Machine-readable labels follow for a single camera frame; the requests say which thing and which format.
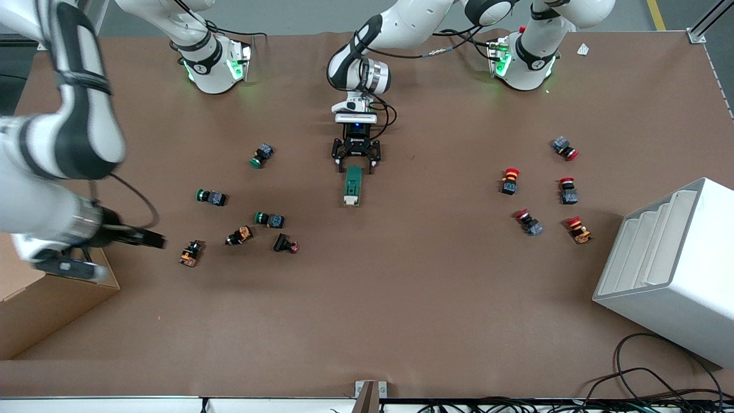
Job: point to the green cap pushbutton switch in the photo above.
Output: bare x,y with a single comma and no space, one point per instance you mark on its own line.
270,219
212,198
262,155

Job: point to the red button striped collar blue block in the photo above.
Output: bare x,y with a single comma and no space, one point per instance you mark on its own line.
510,180

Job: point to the aluminium frame profile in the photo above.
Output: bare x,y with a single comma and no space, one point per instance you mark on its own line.
702,26
98,14

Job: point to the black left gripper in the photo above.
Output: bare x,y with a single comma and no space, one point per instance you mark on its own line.
356,147

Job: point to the black pushbutton red terminal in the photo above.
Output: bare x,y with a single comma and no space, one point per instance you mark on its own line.
284,243

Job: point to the brown paper table cover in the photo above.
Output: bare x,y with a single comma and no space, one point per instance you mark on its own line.
401,298

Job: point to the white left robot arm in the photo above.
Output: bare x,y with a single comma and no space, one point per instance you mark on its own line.
401,23

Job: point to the brown cardboard box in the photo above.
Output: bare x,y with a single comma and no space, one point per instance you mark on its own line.
46,315

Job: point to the small white paper scrap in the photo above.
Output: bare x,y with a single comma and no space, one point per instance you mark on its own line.
583,49

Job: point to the black pushbutton orange block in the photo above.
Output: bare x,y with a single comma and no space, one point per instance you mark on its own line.
191,253
239,236

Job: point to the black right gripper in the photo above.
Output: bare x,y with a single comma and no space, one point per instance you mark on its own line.
112,234

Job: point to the white slotted storage box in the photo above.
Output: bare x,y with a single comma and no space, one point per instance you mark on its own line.
676,298

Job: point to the grey metal table bracket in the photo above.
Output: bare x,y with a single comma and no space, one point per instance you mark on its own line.
370,396

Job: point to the white table edge rail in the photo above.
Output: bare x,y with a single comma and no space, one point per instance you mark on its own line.
114,405

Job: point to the red mushroom button blue block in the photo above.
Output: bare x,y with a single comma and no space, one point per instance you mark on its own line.
565,148
568,192
528,222

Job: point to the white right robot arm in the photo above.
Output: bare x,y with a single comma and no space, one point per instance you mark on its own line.
86,132

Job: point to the red button striped collar orange block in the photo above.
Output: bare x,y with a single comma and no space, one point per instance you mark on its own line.
578,229

